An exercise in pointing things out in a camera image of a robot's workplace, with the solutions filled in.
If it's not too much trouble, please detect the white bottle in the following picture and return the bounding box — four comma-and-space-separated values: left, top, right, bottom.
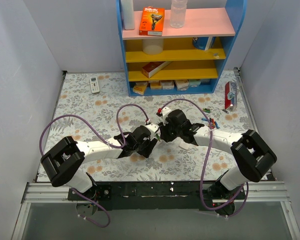
120, 0, 135, 30

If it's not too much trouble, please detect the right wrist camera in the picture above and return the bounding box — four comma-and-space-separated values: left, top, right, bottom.
156, 107, 172, 125

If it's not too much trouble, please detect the blue shelf unit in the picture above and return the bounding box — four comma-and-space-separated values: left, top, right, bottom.
116, 0, 248, 97

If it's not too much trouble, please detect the aluminium frame rail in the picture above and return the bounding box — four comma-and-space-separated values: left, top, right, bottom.
21, 183, 69, 203

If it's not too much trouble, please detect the white translucent cup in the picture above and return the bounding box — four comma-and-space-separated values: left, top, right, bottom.
142, 38, 164, 55

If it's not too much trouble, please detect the white air conditioner remote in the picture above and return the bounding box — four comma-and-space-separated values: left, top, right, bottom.
90, 77, 100, 94

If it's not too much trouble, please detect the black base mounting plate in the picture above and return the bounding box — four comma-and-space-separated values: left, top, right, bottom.
67, 180, 248, 212

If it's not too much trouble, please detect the orange razor box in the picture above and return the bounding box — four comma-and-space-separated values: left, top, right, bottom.
139, 6, 165, 36

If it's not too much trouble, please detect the tissue pack green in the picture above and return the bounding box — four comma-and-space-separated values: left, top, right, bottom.
188, 79, 201, 88

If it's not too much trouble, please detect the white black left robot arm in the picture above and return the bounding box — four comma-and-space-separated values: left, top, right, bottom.
41, 123, 159, 200

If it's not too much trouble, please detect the yellow red small box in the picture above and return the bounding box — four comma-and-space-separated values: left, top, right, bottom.
132, 81, 148, 96

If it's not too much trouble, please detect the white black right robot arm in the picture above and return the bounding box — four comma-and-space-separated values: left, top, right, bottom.
157, 107, 277, 199

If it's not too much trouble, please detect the white battery cover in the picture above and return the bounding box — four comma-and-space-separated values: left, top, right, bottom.
179, 141, 190, 151

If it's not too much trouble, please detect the red toothpaste box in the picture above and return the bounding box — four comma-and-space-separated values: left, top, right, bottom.
225, 81, 237, 111

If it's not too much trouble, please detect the clear plastic bottle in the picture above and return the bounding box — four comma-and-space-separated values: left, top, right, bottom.
170, 0, 188, 29

